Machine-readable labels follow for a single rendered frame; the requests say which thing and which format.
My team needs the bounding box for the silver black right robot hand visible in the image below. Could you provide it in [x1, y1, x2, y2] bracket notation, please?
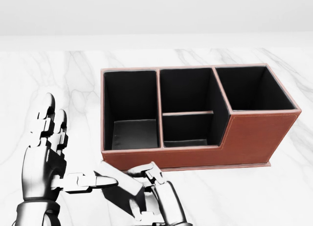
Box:
[126, 161, 190, 226]

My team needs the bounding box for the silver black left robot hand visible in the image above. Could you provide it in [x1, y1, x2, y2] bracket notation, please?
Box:
[21, 92, 118, 202]

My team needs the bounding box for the red-brown desk caddy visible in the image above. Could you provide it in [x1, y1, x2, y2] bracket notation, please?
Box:
[100, 63, 303, 172]

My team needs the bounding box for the white book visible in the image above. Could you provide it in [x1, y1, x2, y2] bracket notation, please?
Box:
[93, 160, 147, 218]

